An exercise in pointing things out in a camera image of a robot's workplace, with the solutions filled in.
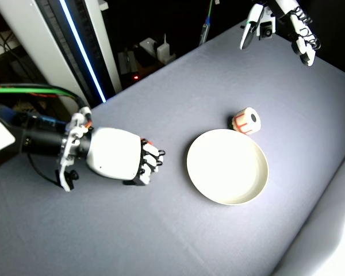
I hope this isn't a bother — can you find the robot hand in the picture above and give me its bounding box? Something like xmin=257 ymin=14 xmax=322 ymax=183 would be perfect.
xmin=239 ymin=0 xmax=322 ymax=67
xmin=85 ymin=126 xmax=166 ymax=187

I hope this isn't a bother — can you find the orange white roll toy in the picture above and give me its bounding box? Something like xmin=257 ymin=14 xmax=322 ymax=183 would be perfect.
xmin=228 ymin=106 xmax=262 ymax=136

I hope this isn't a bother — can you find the round cream plate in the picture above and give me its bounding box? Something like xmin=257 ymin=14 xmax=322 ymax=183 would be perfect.
xmin=186 ymin=128 xmax=270 ymax=206

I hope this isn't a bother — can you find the grey tablecloth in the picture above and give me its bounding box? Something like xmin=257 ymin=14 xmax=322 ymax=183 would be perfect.
xmin=0 ymin=20 xmax=345 ymax=276

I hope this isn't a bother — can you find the black box with red light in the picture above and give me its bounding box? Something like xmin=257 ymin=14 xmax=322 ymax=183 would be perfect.
xmin=117 ymin=50 xmax=141 ymax=82

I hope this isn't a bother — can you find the white power adapter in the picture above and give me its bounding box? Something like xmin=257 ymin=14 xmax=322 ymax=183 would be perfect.
xmin=156 ymin=33 xmax=177 ymax=63

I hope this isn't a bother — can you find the white column with blue light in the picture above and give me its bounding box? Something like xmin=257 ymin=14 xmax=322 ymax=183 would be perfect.
xmin=0 ymin=0 xmax=123 ymax=104

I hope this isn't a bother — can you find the green and black cable bundle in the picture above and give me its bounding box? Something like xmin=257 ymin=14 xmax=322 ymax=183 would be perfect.
xmin=0 ymin=83 xmax=90 ymax=117

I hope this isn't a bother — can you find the hanging green cable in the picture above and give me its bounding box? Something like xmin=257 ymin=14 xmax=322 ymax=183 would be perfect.
xmin=199 ymin=0 xmax=216 ymax=47

